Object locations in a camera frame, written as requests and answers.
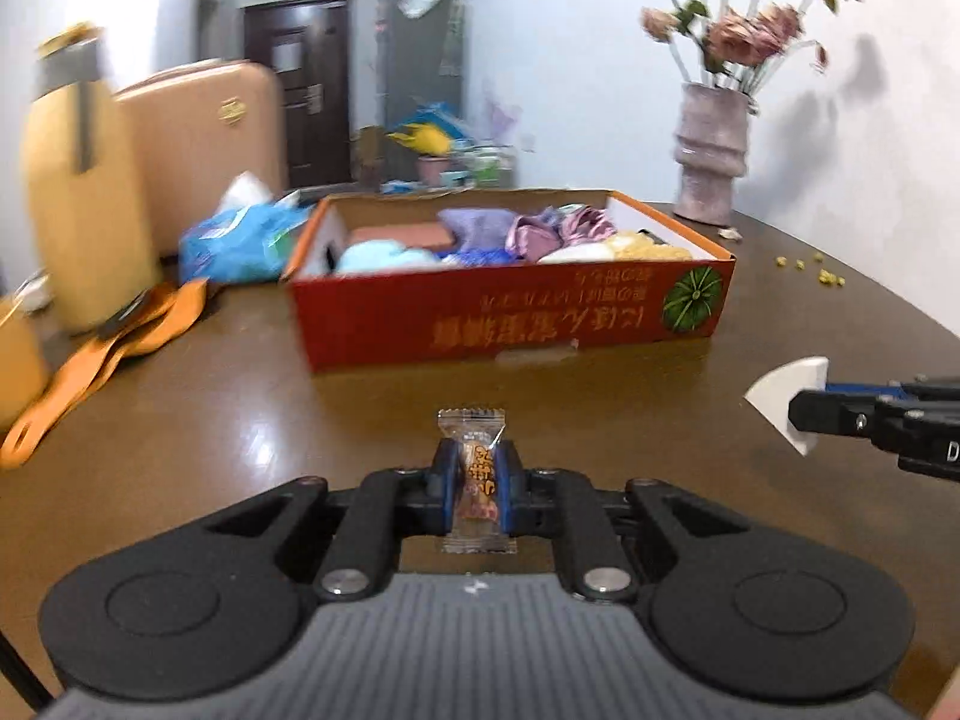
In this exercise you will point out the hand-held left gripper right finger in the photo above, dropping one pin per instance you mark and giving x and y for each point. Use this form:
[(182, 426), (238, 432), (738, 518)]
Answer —
[(510, 487)]

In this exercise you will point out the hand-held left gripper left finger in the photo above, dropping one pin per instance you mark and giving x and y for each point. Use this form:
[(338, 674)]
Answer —
[(448, 487)]

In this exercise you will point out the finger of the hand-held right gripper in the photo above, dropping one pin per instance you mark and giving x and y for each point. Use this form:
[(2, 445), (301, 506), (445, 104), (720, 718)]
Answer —
[(862, 388), (832, 414)]

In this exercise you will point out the clear candy packet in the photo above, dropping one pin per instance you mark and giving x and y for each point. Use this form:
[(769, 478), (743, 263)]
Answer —
[(476, 480)]

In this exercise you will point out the white wedge-shaped sponge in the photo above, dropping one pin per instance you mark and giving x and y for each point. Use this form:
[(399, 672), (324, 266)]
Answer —
[(780, 394)]

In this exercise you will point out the red cardboard box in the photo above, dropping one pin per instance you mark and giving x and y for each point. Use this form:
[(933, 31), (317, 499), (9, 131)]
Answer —
[(487, 315)]

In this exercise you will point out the light blue fluffy plush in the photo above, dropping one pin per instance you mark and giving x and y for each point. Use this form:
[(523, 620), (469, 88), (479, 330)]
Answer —
[(382, 256)]

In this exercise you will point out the yellow plush toy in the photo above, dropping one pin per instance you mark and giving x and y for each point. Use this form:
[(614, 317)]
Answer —
[(649, 246)]

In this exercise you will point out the pink satin scrunchie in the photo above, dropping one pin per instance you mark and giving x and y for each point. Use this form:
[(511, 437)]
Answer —
[(555, 229)]

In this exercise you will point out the scattered yellow flower buds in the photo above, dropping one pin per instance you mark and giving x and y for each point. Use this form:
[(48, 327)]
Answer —
[(814, 272)]

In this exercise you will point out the fallen dried petal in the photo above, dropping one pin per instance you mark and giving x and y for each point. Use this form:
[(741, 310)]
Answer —
[(730, 235)]

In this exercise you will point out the pink stone vase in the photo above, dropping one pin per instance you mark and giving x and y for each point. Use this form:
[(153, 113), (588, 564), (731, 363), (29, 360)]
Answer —
[(709, 157)]

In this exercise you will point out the pink flower pot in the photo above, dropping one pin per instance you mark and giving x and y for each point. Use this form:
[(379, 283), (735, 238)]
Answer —
[(433, 169)]

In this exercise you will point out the blue tissue pack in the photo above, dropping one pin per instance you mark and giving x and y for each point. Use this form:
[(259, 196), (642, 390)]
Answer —
[(232, 244)]

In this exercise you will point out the brown cardboard carton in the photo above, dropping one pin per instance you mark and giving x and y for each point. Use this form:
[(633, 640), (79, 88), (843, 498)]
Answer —
[(367, 157)]

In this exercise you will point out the blue and yellow toy pile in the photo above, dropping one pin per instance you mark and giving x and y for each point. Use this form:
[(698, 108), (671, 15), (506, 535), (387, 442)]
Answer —
[(424, 135)]

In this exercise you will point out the bunch of dried pink roses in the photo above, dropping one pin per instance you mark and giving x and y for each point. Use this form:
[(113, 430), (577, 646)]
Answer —
[(750, 30)]

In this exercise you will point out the purple lavender bunch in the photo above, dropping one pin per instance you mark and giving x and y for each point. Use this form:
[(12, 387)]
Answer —
[(501, 112)]

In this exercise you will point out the dark brown entrance door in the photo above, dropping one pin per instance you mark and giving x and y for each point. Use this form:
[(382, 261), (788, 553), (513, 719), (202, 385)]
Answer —
[(300, 112)]

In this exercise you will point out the peach ribbed suitcase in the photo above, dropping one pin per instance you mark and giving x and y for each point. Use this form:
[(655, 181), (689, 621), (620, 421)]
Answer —
[(202, 157)]

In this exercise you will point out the grey refrigerator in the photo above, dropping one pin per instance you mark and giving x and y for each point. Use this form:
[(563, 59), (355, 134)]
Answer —
[(420, 60)]

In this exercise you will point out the yellow mug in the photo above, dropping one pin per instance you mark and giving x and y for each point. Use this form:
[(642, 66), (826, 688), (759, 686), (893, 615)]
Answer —
[(19, 367)]

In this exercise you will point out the white folded umbrella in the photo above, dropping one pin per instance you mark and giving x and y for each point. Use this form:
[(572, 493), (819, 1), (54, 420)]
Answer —
[(455, 30)]

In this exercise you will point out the yellow thermos jug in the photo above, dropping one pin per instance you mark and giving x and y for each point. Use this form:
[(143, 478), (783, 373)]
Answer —
[(90, 202)]

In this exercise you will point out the white paper notice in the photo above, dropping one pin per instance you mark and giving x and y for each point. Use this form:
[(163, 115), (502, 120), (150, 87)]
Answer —
[(286, 56)]

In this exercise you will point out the clear plastic bag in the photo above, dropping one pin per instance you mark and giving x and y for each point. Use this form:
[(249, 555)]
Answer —
[(416, 4)]

